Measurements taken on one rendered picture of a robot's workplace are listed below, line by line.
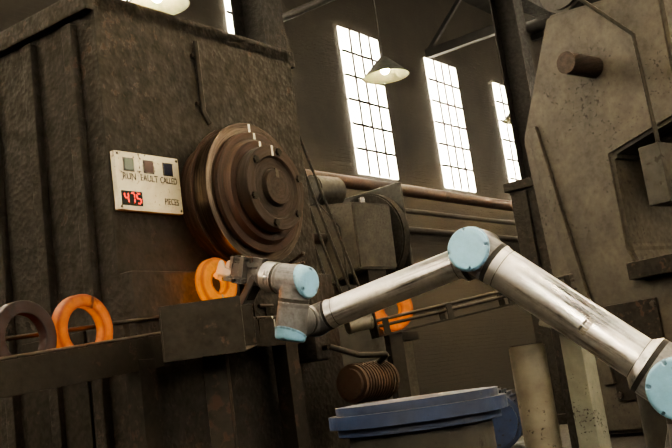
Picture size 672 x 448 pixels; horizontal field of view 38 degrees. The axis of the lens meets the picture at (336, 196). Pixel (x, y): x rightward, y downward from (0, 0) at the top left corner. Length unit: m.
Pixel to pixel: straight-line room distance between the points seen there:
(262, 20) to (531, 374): 5.12
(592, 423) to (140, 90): 1.77
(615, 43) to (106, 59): 3.16
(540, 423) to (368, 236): 8.01
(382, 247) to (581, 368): 8.17
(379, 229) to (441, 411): 9.74
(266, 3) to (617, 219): 3.75
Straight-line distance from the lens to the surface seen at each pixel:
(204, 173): 3.00
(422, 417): 1.62
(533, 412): 3.28
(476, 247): 2.52
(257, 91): 3.55
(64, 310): 2.57
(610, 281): 5.41
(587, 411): 3.26
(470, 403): 1.65
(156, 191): 3.02
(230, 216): 3.01
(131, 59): 3.14
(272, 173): 3.09
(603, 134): 5.44
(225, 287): 3.00
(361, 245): 11.03
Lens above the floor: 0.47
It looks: 11 degrees up
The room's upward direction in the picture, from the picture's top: 8 degrees counter-clockwise
